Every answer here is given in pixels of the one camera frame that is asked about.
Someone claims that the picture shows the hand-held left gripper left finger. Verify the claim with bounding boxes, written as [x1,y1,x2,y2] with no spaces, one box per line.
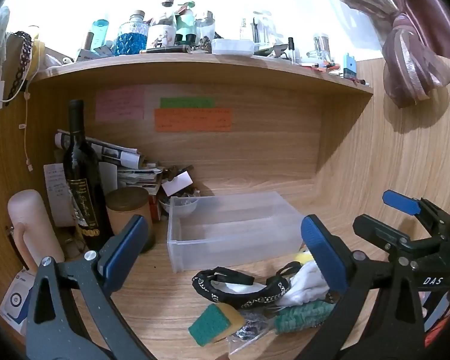
[25,214,158,360]

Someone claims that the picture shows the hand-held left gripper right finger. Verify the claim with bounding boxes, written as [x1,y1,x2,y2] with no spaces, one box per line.
[295,214,427,360]

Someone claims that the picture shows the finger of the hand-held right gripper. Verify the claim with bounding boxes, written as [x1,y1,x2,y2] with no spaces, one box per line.
[382,190,450,234]
[352,214,433,260]

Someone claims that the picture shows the white cloth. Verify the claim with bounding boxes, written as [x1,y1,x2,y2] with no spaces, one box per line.
[275,260,340,307]

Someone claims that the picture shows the green chenille duster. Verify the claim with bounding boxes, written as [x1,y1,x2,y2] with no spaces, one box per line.
[273,301,337,335]

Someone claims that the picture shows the black chain-print headband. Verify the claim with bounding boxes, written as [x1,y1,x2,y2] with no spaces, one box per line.
[192,266,291,310]

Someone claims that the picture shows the clear plastic bin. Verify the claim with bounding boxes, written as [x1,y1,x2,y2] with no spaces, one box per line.
[167,191,308,274]

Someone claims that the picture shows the green and yellow sponge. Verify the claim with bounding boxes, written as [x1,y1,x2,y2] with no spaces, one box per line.
[188,303,245,347]

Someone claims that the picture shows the tan cylindrical canister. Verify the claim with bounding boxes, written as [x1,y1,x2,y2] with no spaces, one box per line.
[106,186,157,253]

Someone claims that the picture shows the small glass bowl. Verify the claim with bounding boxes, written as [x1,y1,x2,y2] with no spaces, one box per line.
[158,195,200,218]

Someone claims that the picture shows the stack of booklets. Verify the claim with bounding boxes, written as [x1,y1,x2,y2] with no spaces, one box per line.
[116,161,166,196]

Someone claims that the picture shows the white card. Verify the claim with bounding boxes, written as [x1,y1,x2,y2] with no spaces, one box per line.
[161,172,194,197]

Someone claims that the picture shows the white paper receipt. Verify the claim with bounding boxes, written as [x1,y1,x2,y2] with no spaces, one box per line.
[43,163,76,228]

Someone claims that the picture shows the dark wine bottle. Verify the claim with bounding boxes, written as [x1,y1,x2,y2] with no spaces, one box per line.
[62,99,113,253]

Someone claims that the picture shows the rolled printed papers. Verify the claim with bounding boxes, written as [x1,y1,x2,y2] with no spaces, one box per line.
[53,129,142,168]

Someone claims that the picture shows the pink cylinder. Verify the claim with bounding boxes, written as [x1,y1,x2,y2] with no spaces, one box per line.
[7,189,65,271]

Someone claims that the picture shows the clear plastic wrapper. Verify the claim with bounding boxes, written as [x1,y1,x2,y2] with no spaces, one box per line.
[227,313,283,357]

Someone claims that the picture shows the white box with blue circle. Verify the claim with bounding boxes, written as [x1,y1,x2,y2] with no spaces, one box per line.
[0,268,38,337]

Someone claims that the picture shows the mauve striped curtain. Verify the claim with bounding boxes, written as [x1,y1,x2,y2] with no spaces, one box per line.
[315,0,450,109]

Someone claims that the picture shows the blue clip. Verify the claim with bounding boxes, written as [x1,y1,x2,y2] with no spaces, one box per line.
[343,53,357,78]

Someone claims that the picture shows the orange sticky note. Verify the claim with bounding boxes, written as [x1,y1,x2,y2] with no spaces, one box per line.
[154,107,233,133]

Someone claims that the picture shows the pink sticky note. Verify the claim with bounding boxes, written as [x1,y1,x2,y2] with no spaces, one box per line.
[95,87,145,122]

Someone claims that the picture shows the green sticky note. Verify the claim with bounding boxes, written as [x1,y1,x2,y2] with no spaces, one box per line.
[160,97,215,109]

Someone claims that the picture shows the clear glass jar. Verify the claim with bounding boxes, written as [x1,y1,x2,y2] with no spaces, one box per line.
[307,33,331,59]

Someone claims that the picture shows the wooden shelf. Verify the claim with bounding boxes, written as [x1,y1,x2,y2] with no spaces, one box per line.
[29,52,374,100]

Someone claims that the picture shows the black pen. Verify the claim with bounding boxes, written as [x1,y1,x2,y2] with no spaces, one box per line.
[140,44,192,55]

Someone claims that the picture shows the blue faceted glass bottle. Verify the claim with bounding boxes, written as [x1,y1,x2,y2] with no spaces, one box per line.
[114,10,151,56]

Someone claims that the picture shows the cyan slim bottle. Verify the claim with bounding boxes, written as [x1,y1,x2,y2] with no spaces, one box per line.
[91,19,110,52]

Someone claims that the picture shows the clear acrylic organizer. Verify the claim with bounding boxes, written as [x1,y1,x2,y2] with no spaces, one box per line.
[240,10,277,44]

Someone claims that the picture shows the white plastic container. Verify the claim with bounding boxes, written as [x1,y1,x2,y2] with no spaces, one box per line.
[211,38,256,56]

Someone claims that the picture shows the black patterned hanging headband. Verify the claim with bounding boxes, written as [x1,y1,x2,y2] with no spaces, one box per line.
[5,31,33,102]

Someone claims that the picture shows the tall corked glass bottle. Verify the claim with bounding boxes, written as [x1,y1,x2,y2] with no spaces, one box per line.
[148,0,178,49]

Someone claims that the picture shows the mint green bottle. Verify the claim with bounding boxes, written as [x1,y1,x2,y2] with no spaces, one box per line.
[174,2,196,44]

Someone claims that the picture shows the clear glass bottle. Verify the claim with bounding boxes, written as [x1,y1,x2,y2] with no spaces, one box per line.
[195,10,215,42]

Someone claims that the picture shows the white plastic bag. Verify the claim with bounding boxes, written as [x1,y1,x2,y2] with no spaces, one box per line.
[0,5,11,46]

